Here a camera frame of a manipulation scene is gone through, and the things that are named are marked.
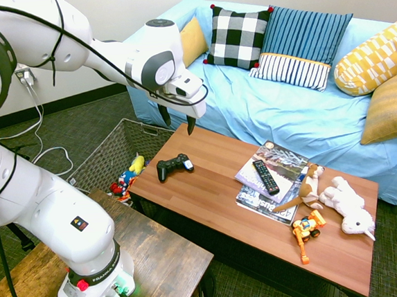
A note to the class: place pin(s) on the plain yellow pillow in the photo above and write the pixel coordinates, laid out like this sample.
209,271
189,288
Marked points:
192,41

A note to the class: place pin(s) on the black TV remote control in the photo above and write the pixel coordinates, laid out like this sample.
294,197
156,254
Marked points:
266,177

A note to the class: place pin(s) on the yellow white patterned bolster pillow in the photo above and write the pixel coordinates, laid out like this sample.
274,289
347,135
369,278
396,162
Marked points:
375,60

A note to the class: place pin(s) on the brown white plush animal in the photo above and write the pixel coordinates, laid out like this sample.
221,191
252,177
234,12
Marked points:
309,187

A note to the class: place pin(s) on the wall power outlet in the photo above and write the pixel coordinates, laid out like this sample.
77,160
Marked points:
21,74

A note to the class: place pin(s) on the Captain America plush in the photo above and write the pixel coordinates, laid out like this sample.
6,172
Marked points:
124,178

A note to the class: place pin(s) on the white unicorn plush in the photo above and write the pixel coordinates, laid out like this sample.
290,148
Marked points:
349,204

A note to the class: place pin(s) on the black gamepad with white sticker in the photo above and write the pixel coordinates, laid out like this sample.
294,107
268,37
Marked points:
172,164

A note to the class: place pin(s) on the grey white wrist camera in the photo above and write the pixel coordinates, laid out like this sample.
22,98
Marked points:
184,87

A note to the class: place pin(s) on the orange flame pattern shark plush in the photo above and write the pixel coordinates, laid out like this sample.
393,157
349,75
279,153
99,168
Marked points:
124,197

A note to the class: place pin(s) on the business magazine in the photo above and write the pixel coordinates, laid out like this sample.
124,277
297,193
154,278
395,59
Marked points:
259,204

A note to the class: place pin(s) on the yellow blue plush with horn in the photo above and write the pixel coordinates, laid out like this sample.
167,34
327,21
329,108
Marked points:
136,166

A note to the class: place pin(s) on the black white checkered pillow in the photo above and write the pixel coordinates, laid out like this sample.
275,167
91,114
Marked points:
237,37

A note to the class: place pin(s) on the sofa with light blue cover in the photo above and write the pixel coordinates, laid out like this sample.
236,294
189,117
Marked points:
268,114

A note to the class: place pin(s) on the grey woven wicker basket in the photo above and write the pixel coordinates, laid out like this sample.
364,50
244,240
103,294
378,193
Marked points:
131,137

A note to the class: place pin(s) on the magazine with landscape cover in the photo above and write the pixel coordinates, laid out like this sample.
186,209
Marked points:
284,160

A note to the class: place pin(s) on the rustic dark wood robot stand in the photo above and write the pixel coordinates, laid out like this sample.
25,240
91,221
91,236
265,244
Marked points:
158,249

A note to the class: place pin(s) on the red-brown wooden coffee table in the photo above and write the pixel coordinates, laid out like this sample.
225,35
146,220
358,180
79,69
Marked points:
206,196

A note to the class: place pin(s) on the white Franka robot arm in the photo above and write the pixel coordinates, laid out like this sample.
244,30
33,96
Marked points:
50,203

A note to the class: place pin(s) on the yellow orange ribbed pillow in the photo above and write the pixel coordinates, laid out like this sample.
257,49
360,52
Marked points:
393,107

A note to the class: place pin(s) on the blue striped pillow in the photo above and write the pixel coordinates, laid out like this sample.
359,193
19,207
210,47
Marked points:
300,35

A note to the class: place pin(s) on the orange toy excavator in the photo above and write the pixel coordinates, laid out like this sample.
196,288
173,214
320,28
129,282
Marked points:
308,229

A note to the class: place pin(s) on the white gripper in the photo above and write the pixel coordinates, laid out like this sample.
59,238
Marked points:
198,108

